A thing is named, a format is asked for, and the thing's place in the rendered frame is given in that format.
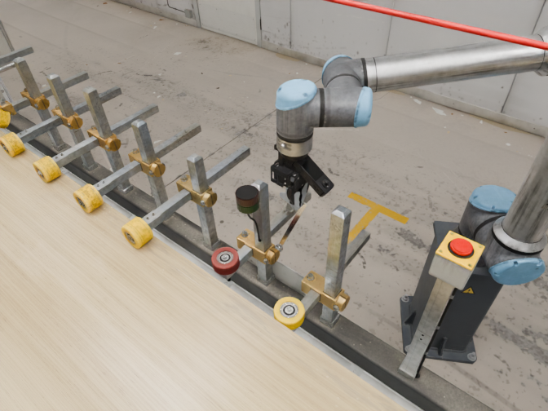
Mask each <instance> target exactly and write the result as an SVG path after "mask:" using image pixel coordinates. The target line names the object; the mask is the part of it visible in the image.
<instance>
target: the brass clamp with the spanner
mask: <svg viewBox="0 0 548 411"><path fill-rule="evenodd" d="M245 231H247V232H248V236H247V237H243V236H242V235H241V234H242V233H241V234H240V235H239V236H238V237H237V238H236V241H237V247H238V248H239V249H241V248H242V247H243V246H244V245H246V246H248V247H250V248H251V249H252V253H253V255H252V257H254V258H255V259H257V260H258V261H260V262H261V263H264V264H267V263H269V264H271V265H273V264H274V263H275V262H276V261H277V260H278V258H279V256H280V251H279V250H277V249H276V248H275V245H274V244H272V245H271V246H270V247H269V248H267V249H266V250H265V251H264V252H263V251H262V250H260V249H259V248H257V247H255V239H254V232H252V231H250V230H249V229H246V230H245Z"/></svg>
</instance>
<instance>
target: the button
mask: <svg viewBox="0 0 548 411"><path fill-rule="evenodd" d="M450 248H451V250H452V251H453V252H454V253H455V254H458V255H461V256H467V255H469V254H471V253H472V251H473V245H472V244H471V243H470V242H469V241H468V240H465V239H462V238H456V239H453V240H452V241H451V244H450Z"/></svg>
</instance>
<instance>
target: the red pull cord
mask: <svg viewBox="0 0 548 411"><path fill-rule="evenodd" d="M323 1H327V2H334V3H337V4H342V5H345V6H349V7H355V8H360V9H363V10H367V11H374V12H377V13H382V14H385V15H392V16H395V17H400V18H403V19H407V20H414V21H417V22H421V23H425V24H432V25H435V26H440V27H443V28H447V29H453V30H457V31H461V32H465V33H472V34H475V35H480V36H483V37H487V38H493V39H497V40H501V41H505V42H512V43H515V44H520V45H523V46H530V47H533V48H537V49H541V50H545V51H548V42H541V41H537V40H533V39H529V38H522V37H518V36H515V35H510V34H506V33H499V32H495V31H492V30H487V29H481V28H476V27H473V26H469V25H465V24H458V23H454V22H450V21H446V20H439V19H436V18H431V17H427V16H424V15H416V14H413V13H408V12H405V11H397V10H394V9H390V8H386V7H379V6H375V5H371V4H367V3H363V2H357V1H352V0H323Z"/></svg>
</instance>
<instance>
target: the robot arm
mask: <svg viewBox="0 0 548 411"><path fill-rule="evenodd" d="M533 71H534V72H535V73H536V74H537V75H538V76H541V77H544V76H548V51H545V50H541V49H537V48H533V47H530V46H523V45H520V44H515V43H512V42H505V41H501V40H493V41H487V42H476V43H470V44H464V45H458V46H447V47H441V48H435V49H430V50H424V51H412V52H406V53H400V54H394V55H384V56H378V57H372V58H359V59H352V58H351V57H350V56H347V55H336V56H334V57H332V58H330V59H329V60H328V61H327V62H326V63H325V65H324V68H323V70H322V78H321V80H322V84H323V86H324V88H317V87H316V85H315V84H314V83H313V82H311V81H309V80H303V79H294V80H290V81H287V82H285V83H283V84H282V85H281V86H280V87H279V88H278V90H277V92H276V144H274V149H275V150H277V151H278V159H277V160H276V161H275V162H274V164H273V165H271V181H272V182H273V183H276V184H277V185H279V186H281V187H282V188H283V187H284V186H285V187H286V189H285V192H280V196H281V198H282V199H283V200H285V201H286V202H288V203H289V204H290V205H291V207H292V209H293V210H296V211H297V210H298V209H299V208H300V207H301V206H302V203H303V201H304V199H305V196H306V194H307V190H308V188H309V185H310V186H311V187H312V188H313V189H314V190H315V192H316V193H317V194H318V195H319V196H320V197H323V196H324V195H326V194H327V193H328V192H329V191H330V190H331V189H332V188H333V187H334V184H333V182H332V181H331V180H330V179H329V178H328V177H327V176H326V174H325V173H324V172H323V171H322V170H321V169H320V167H319V166H318V165H317V164H316V163H315V162H314V161H313V160H312V159H311V158H310V157H309V156H308V153H309V152H310V151H311V150H312V142H313V131H314V128H318V127H354V128H357V127H362V126H367V125H368V124H369V121H370V118H371V113H372V106H373V92H379V91H391V90H398V89H404V88H410V87H416V86H428V85H435V84H440V83H447V82H459V81H465V80H471V79H478V78H484V77H496V76H502V75H508V74H515V73H526V72H533ZM277 162H278V163H279V164H278V163H277ZM272 172H274V178H273V177H272ZM547 228H548V135H547V136H546V139H545V141H544V142H543V144H542V146H541V148H540V150H539V152H538V154H537V156H536V158H535V160H534V162H533V164H532V166H531V168H530V170H529V172H528V173H527V175H526V177H525V179H524V181H523V183H522V185H521V187H520V189H519V191H518V193H517V195H516V194H515V193H513V192H512V191H511V190H509V189H507V188H504V187H499V186H497V185H483V186H480V187H478V188H476V189H475V190H474V191H473V193H472V194H471V195H470V197H469V201H468V202H467V205H466V208H465V210H464V213H463V215H462V218H461V221H460V223H459V225H457V226H456V227H455V228H454V229H453V230H452V231H451V232H455V233H457V234H458V235H460V236H464V237H466V238H468V239H470V240H472V241H474V242H476V243H479V244H481V245H483V246H484V251H483V253H482V254H481V256H480V258H479V261H478V263H477V264H476V266H475V267H487V268H488V272H489V273H490V274H491V276H492V277H493V279H494V280H495V281H496V282H497V283H499V284H502V285H521V284H524V283H528V282H530V281H533V280H535V279H537V278H538V277H539V276H541V274H542V273H544V271H545V270H546V265H545V262H544V261H543V260H542V258H541V252H542V251H543V250H544V248H545V246H546V243H547V236H546V234H545V232H546V230H547Z"/></svg>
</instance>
